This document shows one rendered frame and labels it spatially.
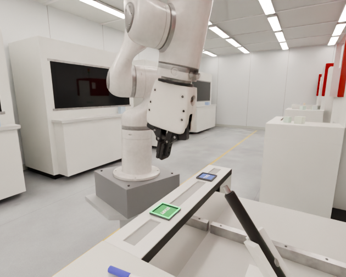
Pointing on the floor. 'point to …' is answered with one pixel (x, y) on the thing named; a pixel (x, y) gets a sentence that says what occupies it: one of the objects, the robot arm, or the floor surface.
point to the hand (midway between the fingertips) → (163, 149)
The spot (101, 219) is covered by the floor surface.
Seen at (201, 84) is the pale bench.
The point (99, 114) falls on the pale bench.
